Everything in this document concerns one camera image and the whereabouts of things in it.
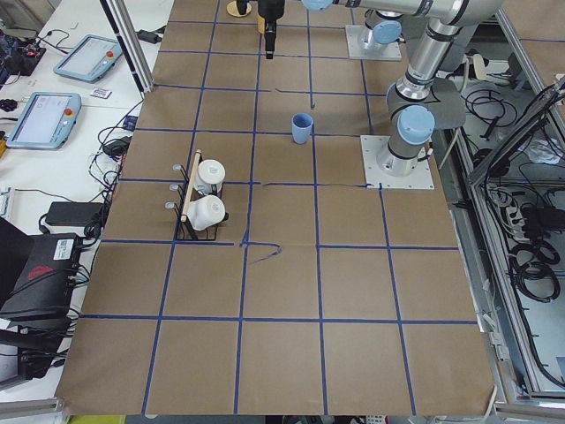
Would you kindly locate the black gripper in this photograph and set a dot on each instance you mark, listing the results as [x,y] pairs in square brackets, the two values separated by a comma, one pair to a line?
[269,10]

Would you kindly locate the light blue cup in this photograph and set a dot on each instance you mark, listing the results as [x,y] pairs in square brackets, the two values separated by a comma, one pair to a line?
[301,127]

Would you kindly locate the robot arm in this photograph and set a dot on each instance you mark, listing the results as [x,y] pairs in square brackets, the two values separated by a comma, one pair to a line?
[412,122]

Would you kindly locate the wooden mug tree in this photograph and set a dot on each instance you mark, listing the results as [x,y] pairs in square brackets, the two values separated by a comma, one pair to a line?
[238,9]

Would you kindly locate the wooden rack rod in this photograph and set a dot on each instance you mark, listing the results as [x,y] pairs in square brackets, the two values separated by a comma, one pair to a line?
[190,186]

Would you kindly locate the white mug rear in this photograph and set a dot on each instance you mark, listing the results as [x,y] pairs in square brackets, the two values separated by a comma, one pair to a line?
[210,176]

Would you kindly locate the white mug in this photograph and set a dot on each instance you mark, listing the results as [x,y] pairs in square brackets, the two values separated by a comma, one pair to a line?
[206,212]
[210,176]

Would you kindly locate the teach pendant far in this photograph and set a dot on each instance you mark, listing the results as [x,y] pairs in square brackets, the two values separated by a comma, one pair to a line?
[90,59]

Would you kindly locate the teach pendant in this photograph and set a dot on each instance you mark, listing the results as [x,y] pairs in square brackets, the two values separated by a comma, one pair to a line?
[90,59]
[46,122]

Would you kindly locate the white mug front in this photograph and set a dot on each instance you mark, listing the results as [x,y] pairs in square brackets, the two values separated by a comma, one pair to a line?
[206,212]

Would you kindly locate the black mug rack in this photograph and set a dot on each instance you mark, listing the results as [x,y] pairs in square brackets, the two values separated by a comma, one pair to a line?
[185,230]

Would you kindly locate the teach pendant near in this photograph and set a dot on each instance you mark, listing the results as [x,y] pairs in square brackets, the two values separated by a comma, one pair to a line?
[46,122]

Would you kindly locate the black power adapter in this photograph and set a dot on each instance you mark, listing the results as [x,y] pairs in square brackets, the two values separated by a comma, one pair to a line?
[71,214]

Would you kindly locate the black computer box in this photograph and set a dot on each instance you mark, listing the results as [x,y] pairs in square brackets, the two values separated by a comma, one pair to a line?
[36,277]

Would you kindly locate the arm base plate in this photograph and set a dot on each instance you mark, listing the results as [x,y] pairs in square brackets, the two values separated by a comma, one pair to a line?
[385,171]
[379,43]

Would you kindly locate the aluminium frame post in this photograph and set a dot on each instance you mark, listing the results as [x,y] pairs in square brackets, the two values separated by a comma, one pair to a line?
[122,27]

